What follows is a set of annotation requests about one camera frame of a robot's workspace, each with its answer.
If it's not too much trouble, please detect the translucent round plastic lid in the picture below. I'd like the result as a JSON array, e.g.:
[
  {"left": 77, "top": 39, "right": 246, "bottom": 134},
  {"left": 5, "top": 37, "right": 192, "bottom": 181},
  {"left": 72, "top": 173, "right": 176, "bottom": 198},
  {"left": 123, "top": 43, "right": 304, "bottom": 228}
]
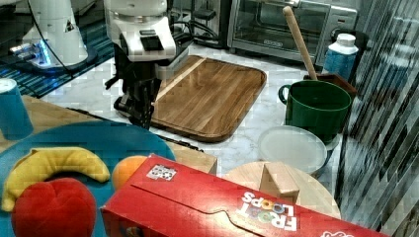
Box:
[{"left": 258, "top": 125, "right": 327, "bottom": 175}]

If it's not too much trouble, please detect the round wooden lid with knob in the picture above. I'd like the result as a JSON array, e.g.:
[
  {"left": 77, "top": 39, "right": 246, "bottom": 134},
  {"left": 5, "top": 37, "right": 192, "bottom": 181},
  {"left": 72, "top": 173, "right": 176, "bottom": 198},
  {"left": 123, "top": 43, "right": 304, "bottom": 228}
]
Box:
[{"left": 223, "top": 161, "right": 341, "bottom": 218}]

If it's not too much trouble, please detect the wooden pestle handle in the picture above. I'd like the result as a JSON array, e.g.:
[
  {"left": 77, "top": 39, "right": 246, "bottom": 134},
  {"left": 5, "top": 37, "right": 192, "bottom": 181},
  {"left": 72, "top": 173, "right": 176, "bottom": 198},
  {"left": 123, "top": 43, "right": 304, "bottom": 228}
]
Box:
[{"left": 283, "top": 6, "right": 317, "bottom": 80}]

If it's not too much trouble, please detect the orange plush fruit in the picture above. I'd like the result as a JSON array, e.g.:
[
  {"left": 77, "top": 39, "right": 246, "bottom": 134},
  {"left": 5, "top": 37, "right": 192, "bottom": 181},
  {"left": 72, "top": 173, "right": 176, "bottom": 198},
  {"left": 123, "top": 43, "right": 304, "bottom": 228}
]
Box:
[{"left": 112, "top": 155, "right": 147, "bottom": 191}]

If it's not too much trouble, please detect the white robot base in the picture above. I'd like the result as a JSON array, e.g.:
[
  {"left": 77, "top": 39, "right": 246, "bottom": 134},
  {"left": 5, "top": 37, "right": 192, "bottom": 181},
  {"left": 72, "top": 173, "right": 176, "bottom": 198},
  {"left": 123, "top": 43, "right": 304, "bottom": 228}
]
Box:
[{"left": 9, "top": 0, "right": 97, "bottom": 73}]

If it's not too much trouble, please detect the blue plate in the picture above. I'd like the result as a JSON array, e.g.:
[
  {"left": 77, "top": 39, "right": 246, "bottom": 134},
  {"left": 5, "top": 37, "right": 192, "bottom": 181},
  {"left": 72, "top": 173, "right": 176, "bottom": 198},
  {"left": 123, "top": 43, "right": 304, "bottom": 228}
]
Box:
[{"left": 0, "top": 120, "right": 175, "bottom": 237}]

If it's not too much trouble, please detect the red Froot Loops box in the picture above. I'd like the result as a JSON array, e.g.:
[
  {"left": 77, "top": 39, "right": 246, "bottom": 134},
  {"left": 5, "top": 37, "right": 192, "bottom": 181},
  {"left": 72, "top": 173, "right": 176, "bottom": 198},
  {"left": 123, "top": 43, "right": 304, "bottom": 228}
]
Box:
[{"left": 101, "top": 155, "right": 388, "bottom": 237}]

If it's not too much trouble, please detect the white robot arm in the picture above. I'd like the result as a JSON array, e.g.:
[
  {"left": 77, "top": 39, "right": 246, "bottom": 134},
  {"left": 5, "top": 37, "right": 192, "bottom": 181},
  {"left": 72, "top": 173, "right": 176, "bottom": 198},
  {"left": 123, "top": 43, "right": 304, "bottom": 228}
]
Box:
[{"left": 104, "top": 0, "right": 188, "bottom": 129}]

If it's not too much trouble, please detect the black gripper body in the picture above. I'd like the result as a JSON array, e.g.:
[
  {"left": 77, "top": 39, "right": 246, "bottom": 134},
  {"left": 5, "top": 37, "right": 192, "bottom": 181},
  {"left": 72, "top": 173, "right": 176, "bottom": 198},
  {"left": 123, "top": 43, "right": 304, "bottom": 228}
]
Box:
[{"left": 105, "top": 44, "right": 160, "bottom": 114}]

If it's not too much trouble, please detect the silver toaster oven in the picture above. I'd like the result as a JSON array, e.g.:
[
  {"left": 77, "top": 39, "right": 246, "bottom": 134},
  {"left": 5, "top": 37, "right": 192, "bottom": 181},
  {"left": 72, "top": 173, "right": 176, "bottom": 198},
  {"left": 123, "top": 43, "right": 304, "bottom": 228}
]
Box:
[{"left": 227, "top": 0, "right": 358, "bottom": 67}]

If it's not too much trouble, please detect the yellow plush banana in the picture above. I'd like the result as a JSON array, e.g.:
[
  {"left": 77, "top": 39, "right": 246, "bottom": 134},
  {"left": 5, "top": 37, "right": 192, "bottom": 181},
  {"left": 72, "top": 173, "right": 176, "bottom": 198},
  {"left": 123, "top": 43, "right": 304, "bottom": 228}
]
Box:
[{"left": 1, "top": 147, "right": 111, "bottom": 212}]

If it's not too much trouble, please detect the red plush apple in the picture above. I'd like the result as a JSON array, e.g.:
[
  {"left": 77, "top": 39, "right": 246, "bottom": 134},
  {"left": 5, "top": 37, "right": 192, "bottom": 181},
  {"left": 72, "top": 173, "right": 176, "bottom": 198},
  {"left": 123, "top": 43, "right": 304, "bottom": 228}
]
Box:
[{"left": 11, "top": 178, "right": 96, "bottom": 237}]

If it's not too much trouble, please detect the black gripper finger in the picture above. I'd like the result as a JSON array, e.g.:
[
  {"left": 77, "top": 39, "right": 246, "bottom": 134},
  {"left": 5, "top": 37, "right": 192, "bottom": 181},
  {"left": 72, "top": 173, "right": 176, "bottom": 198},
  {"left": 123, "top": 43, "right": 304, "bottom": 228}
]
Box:
[{"left": 129, "top": 80, "right": 155, "bottom": 129}]

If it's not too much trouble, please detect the green mug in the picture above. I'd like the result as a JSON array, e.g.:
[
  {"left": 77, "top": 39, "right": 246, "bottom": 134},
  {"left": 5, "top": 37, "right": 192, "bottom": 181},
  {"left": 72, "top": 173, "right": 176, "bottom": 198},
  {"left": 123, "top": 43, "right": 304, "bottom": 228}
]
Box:
[{"left": 278, "top": 80, "right": 352, "bottom": 144}]

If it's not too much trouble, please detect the dark wooden cutting board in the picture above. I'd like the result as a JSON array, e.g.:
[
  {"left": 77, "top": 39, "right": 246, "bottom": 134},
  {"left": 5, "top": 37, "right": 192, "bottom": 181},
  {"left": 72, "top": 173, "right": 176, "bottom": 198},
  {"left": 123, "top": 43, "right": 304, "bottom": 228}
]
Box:
[{"left": 151, "top": 55, "right": 267, "bottom": 142}]

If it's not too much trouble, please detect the white blue plastic bottle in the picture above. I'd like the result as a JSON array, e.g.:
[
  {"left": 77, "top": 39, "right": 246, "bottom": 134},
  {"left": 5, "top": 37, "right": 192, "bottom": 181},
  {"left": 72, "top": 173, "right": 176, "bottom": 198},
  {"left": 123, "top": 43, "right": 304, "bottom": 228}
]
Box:
[{"left": 323, "top": 34, "right": 359, "bottom": 80}]

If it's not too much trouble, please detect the blue cup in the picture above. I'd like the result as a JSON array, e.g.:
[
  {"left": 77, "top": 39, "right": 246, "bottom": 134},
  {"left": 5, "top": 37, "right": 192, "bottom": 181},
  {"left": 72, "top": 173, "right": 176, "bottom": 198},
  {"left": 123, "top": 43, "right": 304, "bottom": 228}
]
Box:
[{"left": 0, "top": 78, "right": 34, "bottom": 140}]

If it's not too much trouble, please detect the dark brown square coaster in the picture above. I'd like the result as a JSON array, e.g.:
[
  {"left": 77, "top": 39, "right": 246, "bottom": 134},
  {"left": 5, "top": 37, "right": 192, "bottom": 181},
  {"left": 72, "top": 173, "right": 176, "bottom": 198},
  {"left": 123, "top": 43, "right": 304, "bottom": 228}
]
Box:
[{"left": 294, "top": 73, "right": 357, "bottom": 101}]

